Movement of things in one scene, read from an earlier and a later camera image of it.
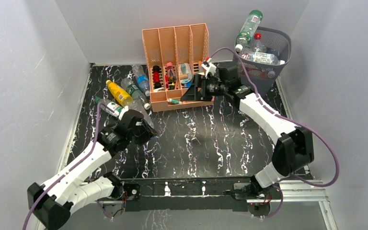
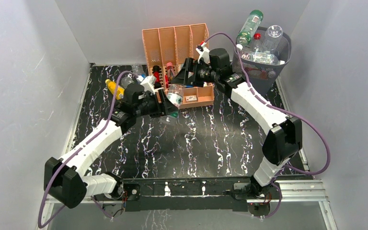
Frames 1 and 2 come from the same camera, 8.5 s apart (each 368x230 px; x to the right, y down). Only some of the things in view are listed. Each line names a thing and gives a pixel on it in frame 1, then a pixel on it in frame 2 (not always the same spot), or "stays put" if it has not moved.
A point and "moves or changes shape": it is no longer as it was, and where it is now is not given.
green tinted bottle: [251, 26] stays put
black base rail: [185, 193] stays put
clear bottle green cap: [111, 108] -> [175, 94]
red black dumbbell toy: [156, 76] stays put
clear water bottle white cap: [262, 57] stays put
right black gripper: [191, 94] -> [190, 65]
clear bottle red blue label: [258, 45] stays put
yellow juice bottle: [123, 97] stays put
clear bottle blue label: [142, 79] stays put
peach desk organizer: [175, 54] stays put
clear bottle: [133, 105] moves or changes shape
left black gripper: [148, 132] -> [164, 108]
